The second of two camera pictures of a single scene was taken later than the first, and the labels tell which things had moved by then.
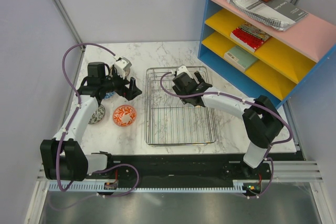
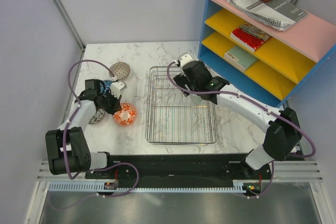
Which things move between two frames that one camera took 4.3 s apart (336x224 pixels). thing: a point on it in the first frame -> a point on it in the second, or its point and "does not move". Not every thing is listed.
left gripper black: x=130 y=93 -> x=116 y=106
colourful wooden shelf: x=259 y=41 does not move
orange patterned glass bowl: x=124 y=115 does not move
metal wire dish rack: x=169 y=121 does not move
